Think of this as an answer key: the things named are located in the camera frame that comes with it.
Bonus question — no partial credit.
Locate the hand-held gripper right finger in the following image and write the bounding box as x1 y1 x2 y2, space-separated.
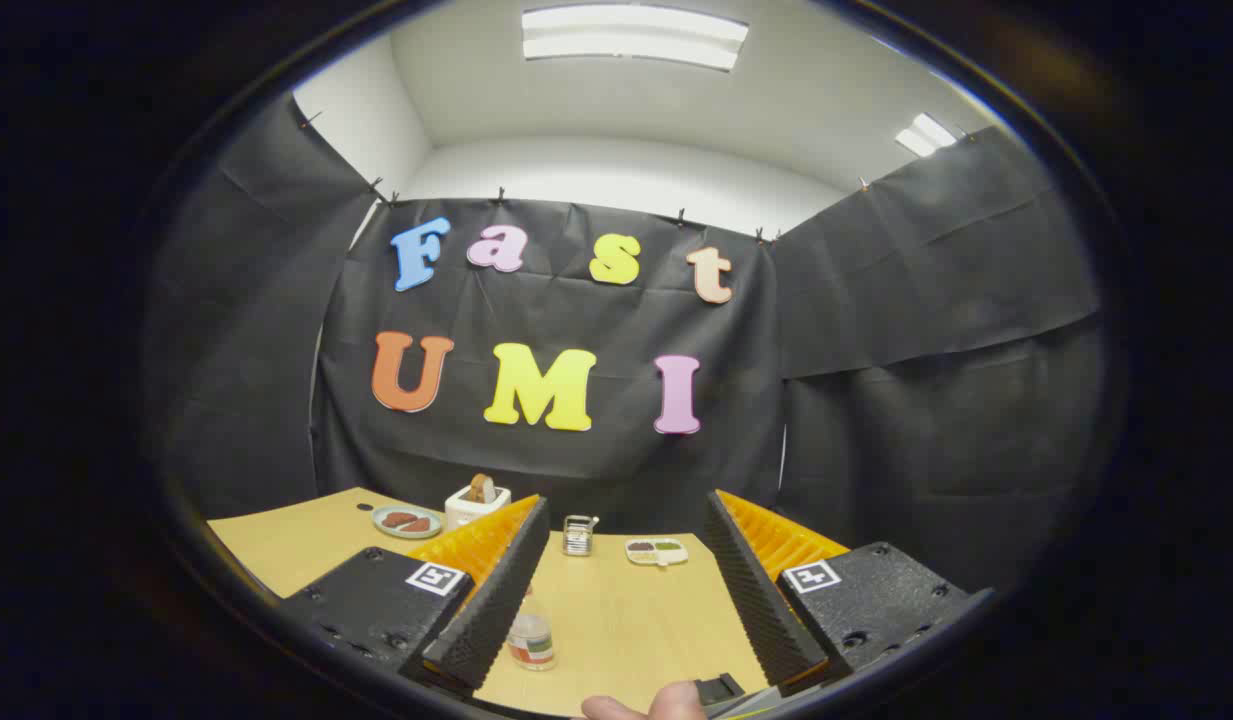
703 489 995 691

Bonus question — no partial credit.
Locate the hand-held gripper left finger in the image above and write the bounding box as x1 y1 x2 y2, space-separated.
281 493 552 696

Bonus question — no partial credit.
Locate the clear juice bottle red label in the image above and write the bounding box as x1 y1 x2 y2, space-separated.
506 590 557 671

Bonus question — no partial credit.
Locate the white divided dish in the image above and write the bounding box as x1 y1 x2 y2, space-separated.
625 538 690 567

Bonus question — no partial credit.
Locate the green plate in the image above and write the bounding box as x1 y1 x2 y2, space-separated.
372 505 444 540

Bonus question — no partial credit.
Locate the wooden table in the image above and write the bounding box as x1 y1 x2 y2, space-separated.
208 487 777 717

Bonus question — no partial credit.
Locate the small ceiling light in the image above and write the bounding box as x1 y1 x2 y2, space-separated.
894 113 959 159

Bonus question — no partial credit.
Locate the large ceiling light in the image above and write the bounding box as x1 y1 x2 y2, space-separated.
521 3 750 72

